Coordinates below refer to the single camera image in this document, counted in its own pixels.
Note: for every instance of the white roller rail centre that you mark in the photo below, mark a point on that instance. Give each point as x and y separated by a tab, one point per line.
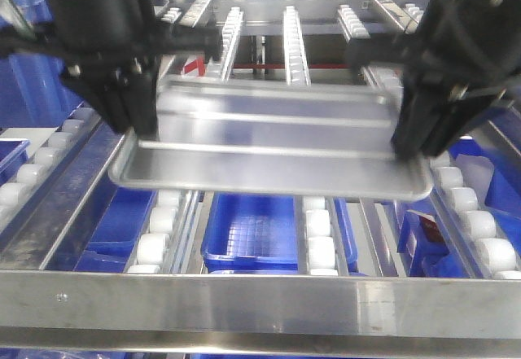
296	65

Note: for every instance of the silver metal tray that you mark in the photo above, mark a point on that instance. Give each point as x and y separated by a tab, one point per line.
268	137

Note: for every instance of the blue bin below centre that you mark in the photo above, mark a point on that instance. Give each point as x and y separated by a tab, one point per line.
250	232

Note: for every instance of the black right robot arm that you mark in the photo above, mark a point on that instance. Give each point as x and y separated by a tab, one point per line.
487	31

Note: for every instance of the white roller rail right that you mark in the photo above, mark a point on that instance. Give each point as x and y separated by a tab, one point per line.
451	233

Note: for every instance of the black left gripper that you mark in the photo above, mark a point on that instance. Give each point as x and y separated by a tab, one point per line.
121	87

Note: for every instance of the red metal floor frame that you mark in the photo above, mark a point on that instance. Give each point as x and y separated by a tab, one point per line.
197	68

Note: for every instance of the white roller rail left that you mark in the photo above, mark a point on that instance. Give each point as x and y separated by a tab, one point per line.
231	34

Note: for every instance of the steel shelf front beam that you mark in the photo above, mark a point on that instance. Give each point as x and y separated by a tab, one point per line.
262	314

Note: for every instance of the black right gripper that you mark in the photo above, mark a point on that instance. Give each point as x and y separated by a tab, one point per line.
442	98

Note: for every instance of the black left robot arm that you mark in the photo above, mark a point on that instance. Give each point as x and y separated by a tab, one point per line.
111	52

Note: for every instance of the white roller rail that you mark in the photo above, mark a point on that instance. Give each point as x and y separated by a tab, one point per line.
296	65
451	233
231	34

